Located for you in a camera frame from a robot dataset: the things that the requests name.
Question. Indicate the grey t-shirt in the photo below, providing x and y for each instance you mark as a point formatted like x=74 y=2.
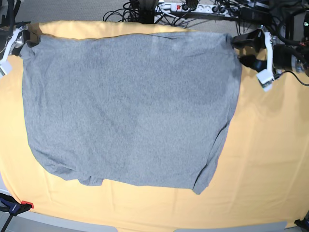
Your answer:
x=142 y=109

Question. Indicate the black power adapter brick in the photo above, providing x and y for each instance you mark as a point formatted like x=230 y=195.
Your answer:
x=255 y=16

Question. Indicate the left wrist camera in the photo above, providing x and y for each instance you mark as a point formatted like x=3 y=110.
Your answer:
x=265 y=79

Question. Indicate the blue black bar clamp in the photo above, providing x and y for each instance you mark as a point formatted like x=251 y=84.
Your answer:
x=9 y=205

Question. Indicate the white power strip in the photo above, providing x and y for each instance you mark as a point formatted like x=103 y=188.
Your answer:
x=180 y=8

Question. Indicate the black clamp right corner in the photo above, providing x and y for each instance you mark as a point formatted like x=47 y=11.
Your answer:
x=303 y=224

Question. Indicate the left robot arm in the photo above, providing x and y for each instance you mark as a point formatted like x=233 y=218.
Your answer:
x=285 y=28

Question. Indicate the black centre post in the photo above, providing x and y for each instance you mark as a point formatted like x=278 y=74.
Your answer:
x=147 y=11

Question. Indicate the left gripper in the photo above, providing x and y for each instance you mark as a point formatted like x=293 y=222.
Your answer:
x=257 y=39

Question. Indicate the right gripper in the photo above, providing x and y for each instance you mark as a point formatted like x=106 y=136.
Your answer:
x=13 y=44

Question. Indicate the blue clamp top left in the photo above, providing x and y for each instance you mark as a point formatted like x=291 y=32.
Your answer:
x=8 y=19

